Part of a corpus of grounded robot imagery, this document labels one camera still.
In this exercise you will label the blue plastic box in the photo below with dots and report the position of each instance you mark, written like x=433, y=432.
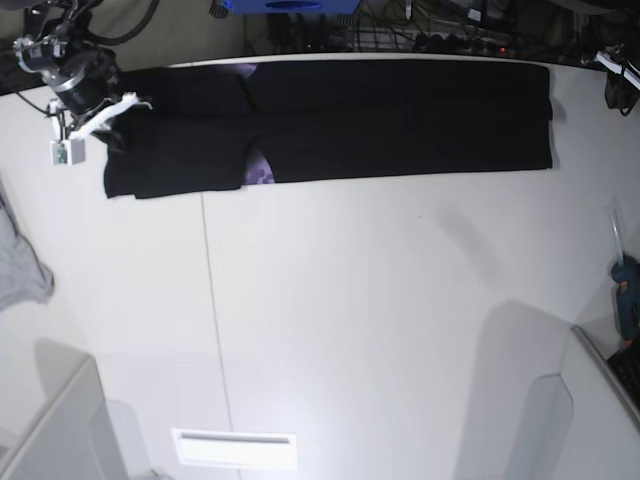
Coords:
x=291, y=6

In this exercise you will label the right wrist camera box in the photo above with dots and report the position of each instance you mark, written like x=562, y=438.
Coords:
x=67, y=152

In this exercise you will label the black T-shirt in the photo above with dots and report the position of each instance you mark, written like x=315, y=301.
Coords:
x=317, y=120

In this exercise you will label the grey cloth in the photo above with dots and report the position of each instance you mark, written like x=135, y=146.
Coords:
x=24, y=278

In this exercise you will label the clear glue stick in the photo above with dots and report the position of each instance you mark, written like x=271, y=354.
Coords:
x=616, y=236

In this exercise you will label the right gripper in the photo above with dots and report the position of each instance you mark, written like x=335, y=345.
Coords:
x=89, y=98

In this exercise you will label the blue glue gun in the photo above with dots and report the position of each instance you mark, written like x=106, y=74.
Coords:
x=626, y=277

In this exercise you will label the white partition right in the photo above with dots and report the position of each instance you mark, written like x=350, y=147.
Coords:
x=586, y=427

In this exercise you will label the white cabinet left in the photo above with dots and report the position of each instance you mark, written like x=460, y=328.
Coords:
x=71, y=435

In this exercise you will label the white table slot plate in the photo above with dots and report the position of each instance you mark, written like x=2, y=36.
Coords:
x=236, y=450

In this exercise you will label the black keyboard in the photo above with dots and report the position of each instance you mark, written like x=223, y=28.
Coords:
x=626, y=366

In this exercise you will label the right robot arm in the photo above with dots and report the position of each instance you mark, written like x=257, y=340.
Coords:
x=61, y=30

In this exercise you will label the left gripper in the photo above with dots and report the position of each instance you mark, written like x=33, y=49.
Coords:
x=621, y=89

